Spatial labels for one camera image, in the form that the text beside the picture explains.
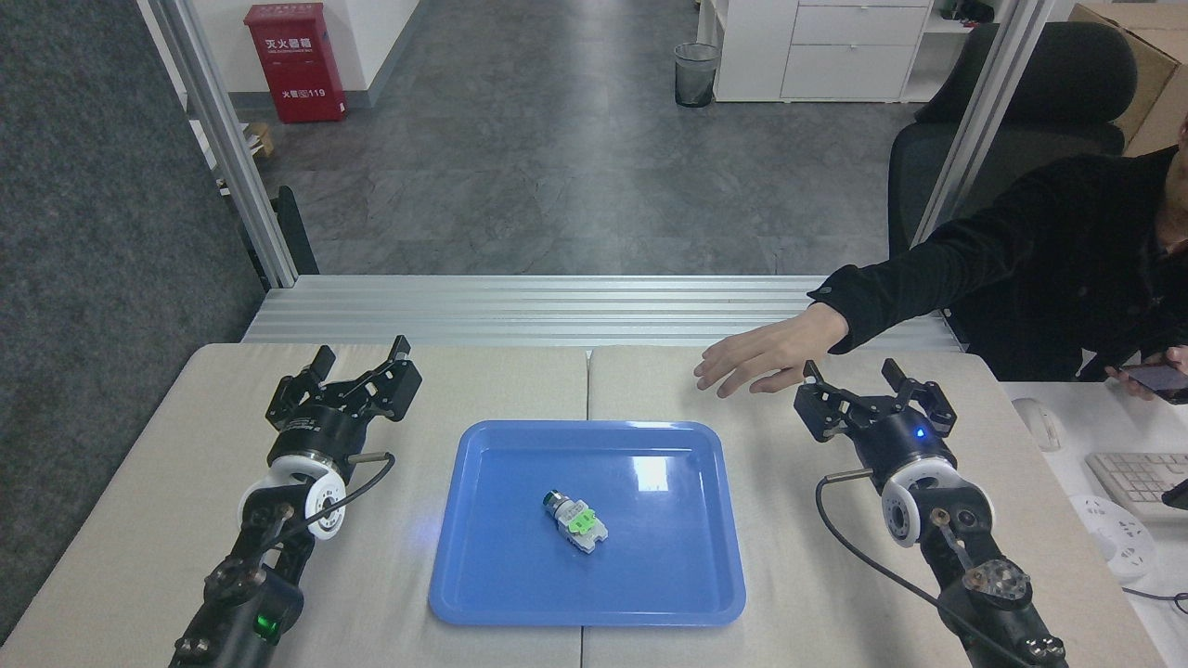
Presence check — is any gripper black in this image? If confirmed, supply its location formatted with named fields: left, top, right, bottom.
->
left=794, top=358, right=958, bottom=483
left=266, top=335, right=423, bottom=465

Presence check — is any white computer mouse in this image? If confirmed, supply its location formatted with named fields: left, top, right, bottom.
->
left=1012, top=397, right=1065, bottom=454

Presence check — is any green and white switch part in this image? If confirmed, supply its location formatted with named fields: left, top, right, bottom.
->
left=541, top=489, right=610, bottom=556

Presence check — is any dark smartphone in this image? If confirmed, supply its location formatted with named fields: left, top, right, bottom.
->
left=1120, top=364, right=1188, bottom=405

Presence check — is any blue plastic tray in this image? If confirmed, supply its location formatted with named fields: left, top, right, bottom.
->
left=428, top=419, right=747, bottom=627

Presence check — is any person's right hand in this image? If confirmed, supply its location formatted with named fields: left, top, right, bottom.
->
left=694, top=304, right=850, bottom=398

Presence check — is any person's left hand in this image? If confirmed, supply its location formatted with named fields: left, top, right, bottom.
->
left=1104, top=347, right=1188, bottom=402

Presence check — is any black panel foot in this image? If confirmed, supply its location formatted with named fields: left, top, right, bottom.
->
left=269, top=186, right=320, bottom=276

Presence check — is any white desk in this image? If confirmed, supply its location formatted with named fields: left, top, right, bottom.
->
left=1002, top=380, right=1188, bottom=668

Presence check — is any person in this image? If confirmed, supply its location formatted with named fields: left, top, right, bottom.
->
left=807, top=116, right=1188, bottom=383

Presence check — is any white keyboard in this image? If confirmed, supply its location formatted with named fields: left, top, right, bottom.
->
left=1086, top=452, right=1188, bottom=522

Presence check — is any grey felt partition panel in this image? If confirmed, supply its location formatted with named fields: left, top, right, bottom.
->
left=0, top=0, right=270, bottom=641

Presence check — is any white power strip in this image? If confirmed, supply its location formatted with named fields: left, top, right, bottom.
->
left=1067, top=495, right=1159, bottom=584

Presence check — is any red fire extinguisher cabinet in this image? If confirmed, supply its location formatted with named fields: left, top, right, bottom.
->
left=244, top=3, right=348, bottom=124

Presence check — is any white open shelf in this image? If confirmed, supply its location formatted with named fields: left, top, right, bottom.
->
left=905, top=0, right=1001, bottom=103

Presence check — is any white drawer cabinet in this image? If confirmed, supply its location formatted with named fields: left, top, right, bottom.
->
left=710, top=0, right=934, bottom=103

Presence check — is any grey mesh waste bin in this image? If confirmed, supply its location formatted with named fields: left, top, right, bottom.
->
left=674, top=42, right=721, bottom=109

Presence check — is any black office chair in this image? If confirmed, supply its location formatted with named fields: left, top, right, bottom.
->
left=886, top=20, right=1139, bottom=261

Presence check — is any large cardboard box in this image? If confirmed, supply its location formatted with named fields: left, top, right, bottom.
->
left=1067, top=3, right=1188, bottom=157

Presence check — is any silver aluminium rail platform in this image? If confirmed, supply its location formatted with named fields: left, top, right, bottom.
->
left=241, top=275, right=966, bottom=352

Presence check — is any silver aluminium post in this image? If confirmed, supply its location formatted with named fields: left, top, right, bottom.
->
left=137, top=0, right=300, bottom=289
left=912, top=0, right=1059, bottom=248

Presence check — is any thin black desk cable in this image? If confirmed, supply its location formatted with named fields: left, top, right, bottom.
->
left=1121, top=586, right=1188, bottom=615

